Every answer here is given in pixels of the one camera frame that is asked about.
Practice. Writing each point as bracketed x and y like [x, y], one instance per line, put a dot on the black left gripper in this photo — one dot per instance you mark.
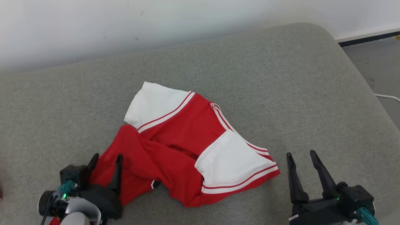
[104, 200]

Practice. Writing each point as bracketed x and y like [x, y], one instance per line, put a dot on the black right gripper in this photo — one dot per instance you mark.
[318, 212]

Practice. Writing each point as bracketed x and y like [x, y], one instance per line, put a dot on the red white lettered jersey shirt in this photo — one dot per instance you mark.
[187, 140]

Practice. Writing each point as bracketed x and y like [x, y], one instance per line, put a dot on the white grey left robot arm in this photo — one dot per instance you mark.
[78, 215]

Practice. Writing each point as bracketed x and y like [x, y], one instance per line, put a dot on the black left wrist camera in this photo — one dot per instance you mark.
[73, 175]

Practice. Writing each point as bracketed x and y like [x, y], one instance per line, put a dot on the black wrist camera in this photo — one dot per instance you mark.
[73, 175]
[356, 197]

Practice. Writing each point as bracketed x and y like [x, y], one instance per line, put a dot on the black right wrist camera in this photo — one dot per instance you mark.
[356, 197]

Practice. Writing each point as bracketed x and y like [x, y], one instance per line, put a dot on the dark wall baseboard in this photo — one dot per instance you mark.
[368, 37]

